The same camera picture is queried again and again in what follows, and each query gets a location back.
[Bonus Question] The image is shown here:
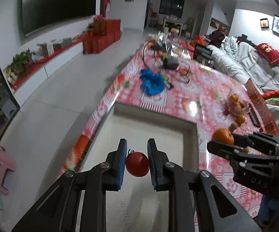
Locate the black power adapter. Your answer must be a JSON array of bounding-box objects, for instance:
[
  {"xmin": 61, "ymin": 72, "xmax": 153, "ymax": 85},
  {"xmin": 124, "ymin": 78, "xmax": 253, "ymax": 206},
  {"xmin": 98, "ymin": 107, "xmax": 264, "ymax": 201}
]
[{"xmin": 163, "ymin": 58, "xmax": 180, "ymax": 70}]

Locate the person's blue clothing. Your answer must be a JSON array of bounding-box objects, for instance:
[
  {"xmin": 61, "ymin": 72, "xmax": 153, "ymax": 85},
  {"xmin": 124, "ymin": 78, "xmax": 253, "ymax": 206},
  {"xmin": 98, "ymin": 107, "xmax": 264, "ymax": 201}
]
[{"xmin": 258, "ymin": 194, "xmax": 279, "ymax": 226}]

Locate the dark window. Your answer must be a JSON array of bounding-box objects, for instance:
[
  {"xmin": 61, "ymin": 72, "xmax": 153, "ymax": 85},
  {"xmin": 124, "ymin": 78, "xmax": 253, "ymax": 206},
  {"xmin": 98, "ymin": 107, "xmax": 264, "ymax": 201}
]
[{"xmin": 159, "ymin": 0, "xmax": 185, "ymax": 15}]

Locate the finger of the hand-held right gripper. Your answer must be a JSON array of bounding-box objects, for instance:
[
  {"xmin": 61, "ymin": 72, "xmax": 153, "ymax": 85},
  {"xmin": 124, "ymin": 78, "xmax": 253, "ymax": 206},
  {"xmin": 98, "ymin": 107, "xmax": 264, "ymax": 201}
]
[
  {"xmin": 206, "ymin": 140, "xmax": 279, "ymax": 168},
  {"xmin": 231, "ymin": 132, "xmax": 279, "ymax": 155}
]

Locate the orange mandarin with stem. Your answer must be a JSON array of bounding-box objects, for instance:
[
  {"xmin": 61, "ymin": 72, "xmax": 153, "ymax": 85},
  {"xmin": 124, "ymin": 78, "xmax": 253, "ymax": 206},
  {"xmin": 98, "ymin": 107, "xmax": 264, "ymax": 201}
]
[{"xmin": 212, "ymin": 128, "xmax": 234, "ymax": 146}]

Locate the blue cloth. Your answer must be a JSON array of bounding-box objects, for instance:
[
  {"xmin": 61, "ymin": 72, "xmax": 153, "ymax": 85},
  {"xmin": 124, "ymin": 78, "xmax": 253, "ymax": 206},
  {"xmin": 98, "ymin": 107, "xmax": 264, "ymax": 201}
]
[{"xmin": 139, "ymin": 68, "xmax": 171, "ymax": 96}]

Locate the small cardboard box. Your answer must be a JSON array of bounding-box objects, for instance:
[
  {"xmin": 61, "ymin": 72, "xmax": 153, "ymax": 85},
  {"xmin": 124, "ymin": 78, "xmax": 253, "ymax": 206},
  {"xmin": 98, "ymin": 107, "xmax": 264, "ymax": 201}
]
[{"xmin": 36, "ymin": 41, "xmax": 56, "ymax": 55}]

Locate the black television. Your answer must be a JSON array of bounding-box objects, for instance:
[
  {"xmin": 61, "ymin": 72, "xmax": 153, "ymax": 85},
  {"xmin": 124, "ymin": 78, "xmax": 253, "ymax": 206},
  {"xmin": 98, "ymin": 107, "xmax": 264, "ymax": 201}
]
[{"xmin": 21, "ymin": 0, "xmax": 98, "ymax": 38}]

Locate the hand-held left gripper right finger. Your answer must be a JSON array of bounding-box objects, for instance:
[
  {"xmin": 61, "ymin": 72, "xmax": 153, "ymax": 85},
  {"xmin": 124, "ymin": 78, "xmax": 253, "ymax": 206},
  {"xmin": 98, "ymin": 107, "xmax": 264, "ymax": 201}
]
[{"xmin": 147, "ymin": 138, "xmax": 263, "ymax": 232}]

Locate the green potted plant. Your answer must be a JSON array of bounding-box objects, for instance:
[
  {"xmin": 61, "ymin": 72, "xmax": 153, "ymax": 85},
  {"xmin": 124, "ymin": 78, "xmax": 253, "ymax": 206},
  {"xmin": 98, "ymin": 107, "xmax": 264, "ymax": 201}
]
[{"xmin": 4, "ymin": 49, "xmax": 36, "ymax": 78}]

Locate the grey striped blanket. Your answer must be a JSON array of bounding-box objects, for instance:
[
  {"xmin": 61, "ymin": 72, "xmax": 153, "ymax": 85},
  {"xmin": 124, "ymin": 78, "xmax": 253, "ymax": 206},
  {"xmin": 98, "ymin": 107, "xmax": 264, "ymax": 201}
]
[{"xmin": 222, "ymin": 36, "xmax": 239, "ymax": 54}]

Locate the dark smartphone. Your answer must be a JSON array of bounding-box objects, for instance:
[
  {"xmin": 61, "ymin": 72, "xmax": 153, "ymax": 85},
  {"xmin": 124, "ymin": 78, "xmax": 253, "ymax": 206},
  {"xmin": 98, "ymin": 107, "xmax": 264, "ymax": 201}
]
[{"xmin": 249, "ymin": 103, "xmax": 261, "ymax": 128}]

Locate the black rectangular box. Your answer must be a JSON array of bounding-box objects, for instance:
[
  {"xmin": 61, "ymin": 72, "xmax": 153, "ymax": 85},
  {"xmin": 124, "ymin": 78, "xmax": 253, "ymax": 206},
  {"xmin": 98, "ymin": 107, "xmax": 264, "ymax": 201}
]
[{"xmin": 194, "ymin": 45, "xmax": 213, "ymax": 61}]

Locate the framed wall picture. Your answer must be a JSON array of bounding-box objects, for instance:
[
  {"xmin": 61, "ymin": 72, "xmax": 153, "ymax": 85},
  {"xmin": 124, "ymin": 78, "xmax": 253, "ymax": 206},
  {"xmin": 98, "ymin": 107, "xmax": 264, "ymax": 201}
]
[{"xmin": 272, "ymin": 14, "xmax": 279, "ymax": 33}]

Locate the clear plastic bag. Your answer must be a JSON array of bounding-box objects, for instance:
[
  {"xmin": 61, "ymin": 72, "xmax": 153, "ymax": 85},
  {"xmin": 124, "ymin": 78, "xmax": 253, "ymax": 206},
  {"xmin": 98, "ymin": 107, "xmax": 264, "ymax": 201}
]
[{"xmin": 158, "ymin": 32, "xmax": 188, "ymax": 54}]

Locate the black cable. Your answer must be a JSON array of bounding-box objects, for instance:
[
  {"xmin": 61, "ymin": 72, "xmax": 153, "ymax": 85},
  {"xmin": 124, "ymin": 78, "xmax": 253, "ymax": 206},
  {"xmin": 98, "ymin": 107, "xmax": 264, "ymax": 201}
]
[{"xmin": 141, "ymin": 42, "xmax": 178, "ymax": 71}]

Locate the white dining table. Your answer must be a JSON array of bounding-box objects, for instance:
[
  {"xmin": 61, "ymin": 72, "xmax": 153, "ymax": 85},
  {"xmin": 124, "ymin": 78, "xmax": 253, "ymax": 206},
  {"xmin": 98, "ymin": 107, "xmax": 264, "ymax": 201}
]
[{"xmin": 163, "ymin": 16, "xmax": 187, "ymax": 34}]

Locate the clear glass bowl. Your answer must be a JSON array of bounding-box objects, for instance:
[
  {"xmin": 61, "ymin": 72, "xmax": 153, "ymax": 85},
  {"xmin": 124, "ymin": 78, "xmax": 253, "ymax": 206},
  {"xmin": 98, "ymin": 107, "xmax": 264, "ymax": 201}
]
[{"xmin": 227, "ymin": 89, "xmax": 251, "ymax": 117}]

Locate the clear glass cup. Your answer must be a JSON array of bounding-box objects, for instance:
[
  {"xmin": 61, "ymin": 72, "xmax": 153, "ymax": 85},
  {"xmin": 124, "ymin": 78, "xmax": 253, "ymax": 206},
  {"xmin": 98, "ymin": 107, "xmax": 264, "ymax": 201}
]
[{"xmin": 177, "ymin": 61, "xmax": 191, "ymax": 84}]

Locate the strawberry print tablecloth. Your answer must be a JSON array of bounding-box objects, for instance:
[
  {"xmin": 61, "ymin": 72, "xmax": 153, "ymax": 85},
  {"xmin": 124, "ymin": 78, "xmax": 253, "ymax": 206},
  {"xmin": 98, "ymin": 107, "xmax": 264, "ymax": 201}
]
[{"xmin": 57, "ymin": 40, "xmax": 279, "ymax": 223}]

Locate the red embroidered pillow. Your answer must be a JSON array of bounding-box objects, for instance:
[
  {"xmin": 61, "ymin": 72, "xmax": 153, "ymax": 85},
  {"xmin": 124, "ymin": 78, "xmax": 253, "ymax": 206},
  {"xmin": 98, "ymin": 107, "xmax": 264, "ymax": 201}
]
[{"xmin": 254, "ymin": 43, "xmax": 279, "ymax": 65}]

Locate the white television cabinet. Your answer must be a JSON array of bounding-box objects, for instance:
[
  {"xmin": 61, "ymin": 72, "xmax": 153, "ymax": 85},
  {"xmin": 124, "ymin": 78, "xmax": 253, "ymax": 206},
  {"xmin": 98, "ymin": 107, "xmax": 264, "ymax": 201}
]
[{"xmin": 3, "ymin": 35, "xmax": 122, "ymax": 108}]

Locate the heap of small mandarins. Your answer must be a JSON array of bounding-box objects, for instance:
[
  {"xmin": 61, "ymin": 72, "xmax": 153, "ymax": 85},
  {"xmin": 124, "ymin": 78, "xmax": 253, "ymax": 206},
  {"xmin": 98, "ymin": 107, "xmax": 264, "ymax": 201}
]
[{"xmin": 229, "ymin": 94, "xmax": 249, "ymax": 115}]

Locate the stack of red gift boxes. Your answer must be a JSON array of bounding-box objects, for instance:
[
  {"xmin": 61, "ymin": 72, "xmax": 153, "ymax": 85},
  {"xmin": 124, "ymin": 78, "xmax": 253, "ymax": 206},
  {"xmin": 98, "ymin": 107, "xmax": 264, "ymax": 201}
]
[{"xmin": 82, "ymin": 15, "xmax": 122, "ymax": 54}]

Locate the shallow white tray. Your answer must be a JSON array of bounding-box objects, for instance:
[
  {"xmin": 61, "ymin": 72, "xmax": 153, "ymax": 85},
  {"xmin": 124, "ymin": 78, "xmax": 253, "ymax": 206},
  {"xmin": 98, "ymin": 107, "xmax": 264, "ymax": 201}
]
[{"xmin": 77, "ymin": 101, "xmax": 200, "ymax": 232}]

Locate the dark clothes pile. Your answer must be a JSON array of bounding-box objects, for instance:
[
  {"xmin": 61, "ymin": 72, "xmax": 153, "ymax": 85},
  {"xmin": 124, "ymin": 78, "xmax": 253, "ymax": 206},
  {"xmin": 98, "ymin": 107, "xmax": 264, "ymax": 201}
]
[{"xmin": 210, "ymin": 30, "xmax": 227, "ymax": 45}]

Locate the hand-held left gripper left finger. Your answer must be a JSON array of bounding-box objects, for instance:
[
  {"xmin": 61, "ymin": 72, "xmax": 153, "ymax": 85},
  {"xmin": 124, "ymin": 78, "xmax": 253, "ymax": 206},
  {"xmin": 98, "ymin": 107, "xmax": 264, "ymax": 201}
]
[{"xmin": 11, "ymin": 138, "xmax": 128, "ymax": 232}]

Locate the grey sofa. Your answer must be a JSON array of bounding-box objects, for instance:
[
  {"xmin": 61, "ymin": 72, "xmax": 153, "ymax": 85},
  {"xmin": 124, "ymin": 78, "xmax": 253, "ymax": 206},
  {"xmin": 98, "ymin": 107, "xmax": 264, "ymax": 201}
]
[{"xmin": 206, "ymin": 35, "xmax": 279, "ymax": 102}]

